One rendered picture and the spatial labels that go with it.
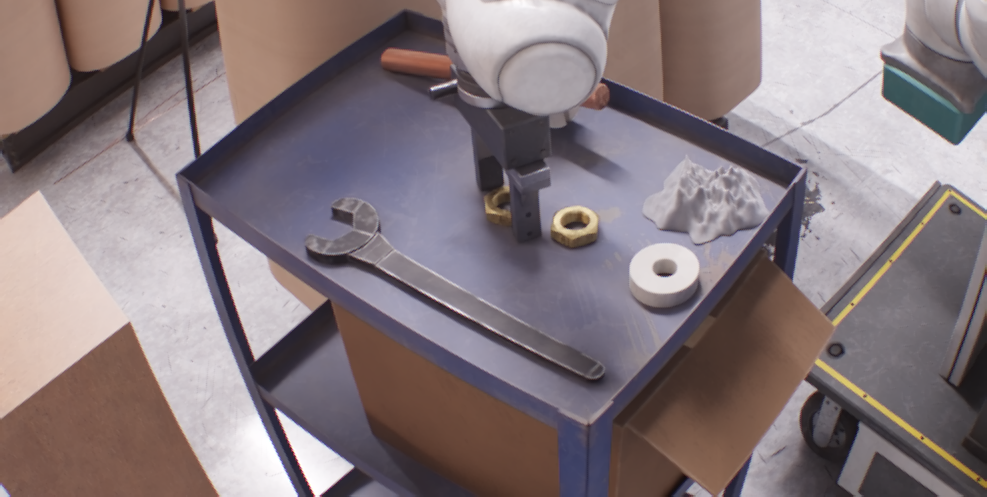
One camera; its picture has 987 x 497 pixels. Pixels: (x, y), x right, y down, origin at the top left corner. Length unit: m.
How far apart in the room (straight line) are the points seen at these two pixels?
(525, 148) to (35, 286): 0.63
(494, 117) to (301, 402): 0.62
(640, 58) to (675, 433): 1.17
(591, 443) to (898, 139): 2.08
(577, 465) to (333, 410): 0.58
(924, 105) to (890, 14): 2.28
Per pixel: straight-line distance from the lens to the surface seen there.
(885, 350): 1.83
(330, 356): 1.57
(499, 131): 1.04
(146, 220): 2.80
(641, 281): 1.07
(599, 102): 1.21
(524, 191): 1.07
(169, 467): 1.27
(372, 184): 1.25
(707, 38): 2.34
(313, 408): 1.51
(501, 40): 0.80
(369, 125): 1.34
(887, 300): 1.92
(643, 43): 2.10
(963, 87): 1.33
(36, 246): 1.29
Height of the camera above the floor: 1.64
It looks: 40 degrees down
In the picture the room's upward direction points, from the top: 5 degrees counter-clockwise
